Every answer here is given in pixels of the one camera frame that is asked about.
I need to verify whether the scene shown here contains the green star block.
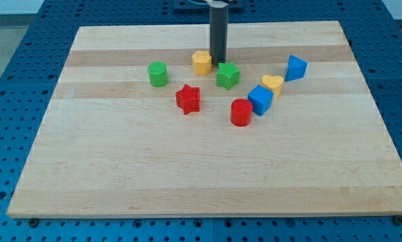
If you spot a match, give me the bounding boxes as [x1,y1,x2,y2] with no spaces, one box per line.
[216,62,240,90]

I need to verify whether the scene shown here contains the red star block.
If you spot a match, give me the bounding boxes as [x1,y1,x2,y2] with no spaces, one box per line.
[175,84,201,115]

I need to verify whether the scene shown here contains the red cylinder block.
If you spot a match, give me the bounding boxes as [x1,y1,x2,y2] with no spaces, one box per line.
[231,99,253,126]

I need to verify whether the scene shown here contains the light wooden board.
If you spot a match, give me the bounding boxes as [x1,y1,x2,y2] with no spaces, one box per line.
[7,21,402,219]

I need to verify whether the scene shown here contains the yellow hexagon block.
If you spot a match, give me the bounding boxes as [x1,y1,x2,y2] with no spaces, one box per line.
[192,50,212,75]

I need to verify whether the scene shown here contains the green cylinder block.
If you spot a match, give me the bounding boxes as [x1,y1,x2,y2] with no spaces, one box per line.
[147,61,169,87]

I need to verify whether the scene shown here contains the blue cube block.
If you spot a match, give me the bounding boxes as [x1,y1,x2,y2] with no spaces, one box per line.
[247,85,274,116]

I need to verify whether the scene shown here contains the yellow heart block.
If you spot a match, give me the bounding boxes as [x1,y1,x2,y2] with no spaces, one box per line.
[261,75,284,99]

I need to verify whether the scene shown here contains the blue triangle block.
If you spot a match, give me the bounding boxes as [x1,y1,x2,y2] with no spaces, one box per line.
[285,55,308,81]

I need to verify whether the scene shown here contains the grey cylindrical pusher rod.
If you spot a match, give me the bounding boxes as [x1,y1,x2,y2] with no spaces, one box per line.
[207,1,229,65]

